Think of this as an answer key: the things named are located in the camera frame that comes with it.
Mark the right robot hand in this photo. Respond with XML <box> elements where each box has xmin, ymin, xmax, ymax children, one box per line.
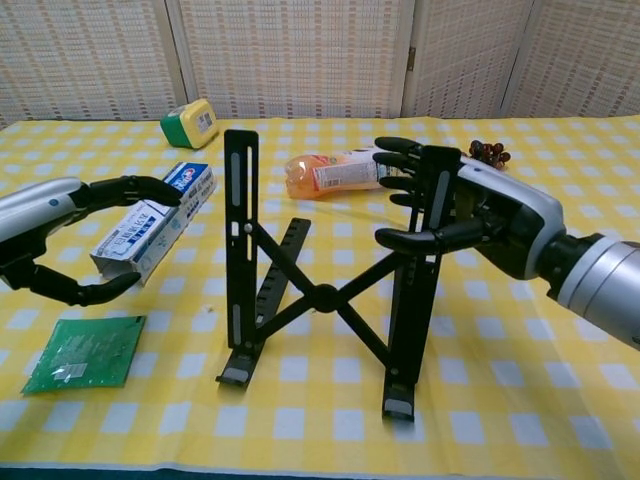
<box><xmin>373</xmin><ymin>136</ymin><xmax>566</xmax><ymax>281</ymax></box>

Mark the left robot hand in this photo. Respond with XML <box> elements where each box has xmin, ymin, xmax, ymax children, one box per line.
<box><xmin>0</xmin><ymin>174</ymin><xmax>182</xmax><ymax>307</ymax></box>

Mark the black folding stand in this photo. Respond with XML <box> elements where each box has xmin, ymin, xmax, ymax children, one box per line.
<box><xmin>215</xmin><ymin>128</ymin><xmax>461</xmax><ymax>422</ymax></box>

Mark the dark red grape bunch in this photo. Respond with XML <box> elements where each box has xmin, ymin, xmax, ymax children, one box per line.
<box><xmin>467</xmin><ymin>139</ymin><xmax>512</xmax><ymax>174</ymax></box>

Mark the blue white toothpaste box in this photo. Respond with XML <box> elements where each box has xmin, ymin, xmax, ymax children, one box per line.
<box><xmin>89</xmin><ymin>160</ymin><xmax>219</xmax><ymax>287</ymax></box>

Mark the woven folding screen panel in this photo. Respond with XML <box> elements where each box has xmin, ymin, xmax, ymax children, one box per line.
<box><xmin>0</xmin><ymin>0</ymin><xmax>187</xmax><ymax>126</ymax></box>
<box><xmin>402</xmin><ymin>0</ymin><xmax>534</xmax><ymax>120</ymax></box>
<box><xmin>499</xmin><ymin>0</ymin><xmax>640</xmax><ymax>120</ymax></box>
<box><xmin>167</xmin><ymin>0</ymin><xmax>416</xmax><ymax>121</ymax></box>

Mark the green sachet packet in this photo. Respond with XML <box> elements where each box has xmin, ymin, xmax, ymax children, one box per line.
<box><xmin>19</xmin><ymin>314</ymin><xmax>148</xmax><ymax>396</ymax></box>

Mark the green yellow plastic container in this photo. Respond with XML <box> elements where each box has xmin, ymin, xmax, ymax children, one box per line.
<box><xmin>159</xmin><ymin>98</ymin><xmax>221</xmax><ymax>150</ymax></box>

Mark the orange drink bottle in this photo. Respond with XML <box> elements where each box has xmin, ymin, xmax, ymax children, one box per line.
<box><xmin>283</xmin><ymin>148</ymin><xmax>401</xmax><ymax>200</ymax></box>

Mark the yellow checkered tablecloth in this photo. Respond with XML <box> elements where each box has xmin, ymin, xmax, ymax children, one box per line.
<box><xmin>0</xmin><ymin>115</ymin><xmax>640</xmax><ymax>471</ymax></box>

